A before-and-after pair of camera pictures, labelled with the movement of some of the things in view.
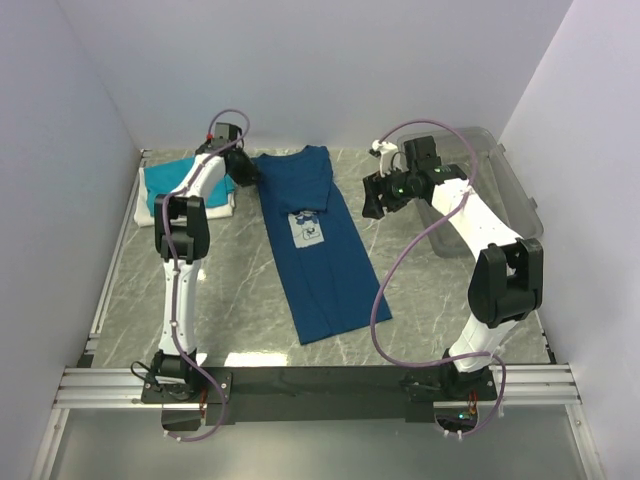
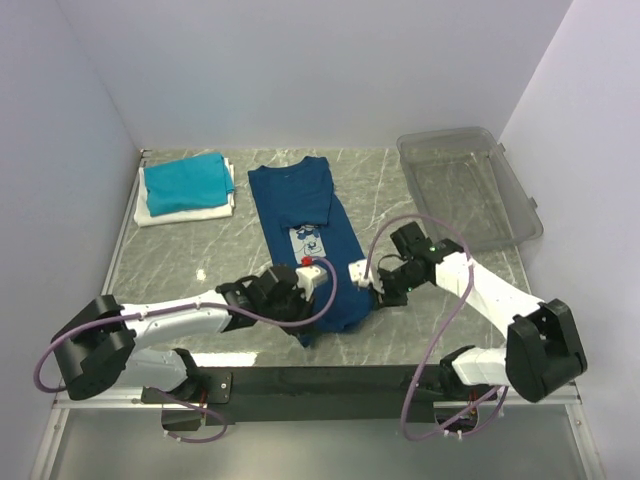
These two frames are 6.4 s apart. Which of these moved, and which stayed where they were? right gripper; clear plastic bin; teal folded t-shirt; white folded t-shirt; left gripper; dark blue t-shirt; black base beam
Moved: right gripper; left gripper; dark blue t-shirt
Stayed: clear plastic bin; white folded t-shirt; teal folded t-shirt; black base beam
